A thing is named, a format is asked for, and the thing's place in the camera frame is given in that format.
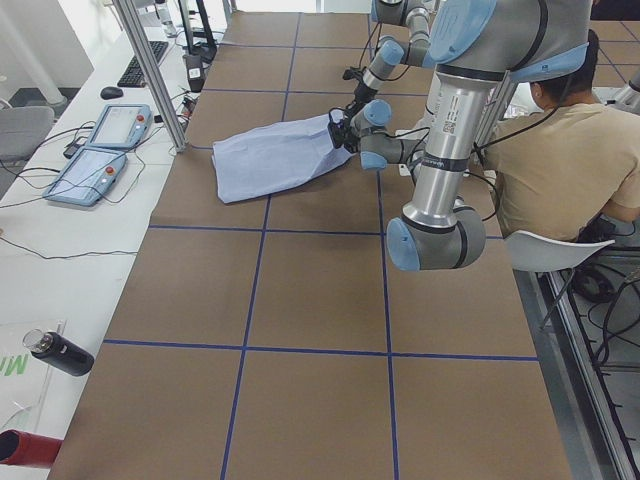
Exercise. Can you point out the grey office chair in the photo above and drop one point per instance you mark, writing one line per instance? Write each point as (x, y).
(22, 130)

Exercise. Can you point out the white camera pole base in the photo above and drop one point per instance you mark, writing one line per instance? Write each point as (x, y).
(412, 143)

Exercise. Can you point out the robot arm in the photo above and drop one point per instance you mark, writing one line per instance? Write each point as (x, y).
(417, 17)
(471, 47)

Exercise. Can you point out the black computer mouse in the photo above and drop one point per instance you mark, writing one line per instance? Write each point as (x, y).
(111, 92)

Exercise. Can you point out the aluminium frame post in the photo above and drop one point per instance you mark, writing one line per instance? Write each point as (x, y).
(143, 52)

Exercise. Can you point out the light blue striped shirt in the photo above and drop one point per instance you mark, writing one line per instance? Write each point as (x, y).
(274, 158)

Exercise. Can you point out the black water bottle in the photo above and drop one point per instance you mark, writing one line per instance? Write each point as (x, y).
(59, 352)

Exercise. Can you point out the person in beige shirt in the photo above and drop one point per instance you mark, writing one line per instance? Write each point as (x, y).
(575, 159)

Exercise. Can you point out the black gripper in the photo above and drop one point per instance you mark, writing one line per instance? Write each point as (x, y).
(338, 135)
(359, 94)

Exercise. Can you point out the blue teach pendant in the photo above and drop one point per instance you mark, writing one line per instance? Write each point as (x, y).
(120, 126)
(87, 177)

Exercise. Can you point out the white chair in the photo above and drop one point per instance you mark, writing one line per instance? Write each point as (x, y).
(531, 252)

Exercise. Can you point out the black box with label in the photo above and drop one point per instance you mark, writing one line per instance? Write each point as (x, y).
(195, 72)

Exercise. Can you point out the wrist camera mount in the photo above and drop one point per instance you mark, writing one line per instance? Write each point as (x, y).
(353, 73)

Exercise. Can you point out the red cylinder bottle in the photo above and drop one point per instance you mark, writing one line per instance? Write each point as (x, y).
(19, 448)

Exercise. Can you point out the upper blue teach pendant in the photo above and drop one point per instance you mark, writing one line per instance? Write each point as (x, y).
(120, 126)

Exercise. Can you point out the lower blue teach pendant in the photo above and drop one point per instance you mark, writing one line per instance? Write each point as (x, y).
(87, 177)

